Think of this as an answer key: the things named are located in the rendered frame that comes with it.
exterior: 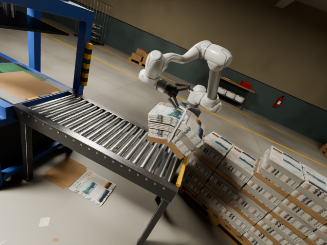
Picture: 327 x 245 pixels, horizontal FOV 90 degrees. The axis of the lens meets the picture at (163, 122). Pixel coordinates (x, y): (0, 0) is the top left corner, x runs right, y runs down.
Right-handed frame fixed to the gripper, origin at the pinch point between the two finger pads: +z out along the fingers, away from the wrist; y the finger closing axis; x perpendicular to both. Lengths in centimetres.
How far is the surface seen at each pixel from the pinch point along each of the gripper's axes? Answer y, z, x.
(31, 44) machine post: 43, -176, -36
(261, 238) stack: 88, 127, -6
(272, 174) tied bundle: 28, 94, -20
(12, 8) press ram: 3, -148, 4
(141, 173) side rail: 49, -5, 34
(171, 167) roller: 48, 12, 15
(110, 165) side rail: 58, -27, 34
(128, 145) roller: 51, -25, 14
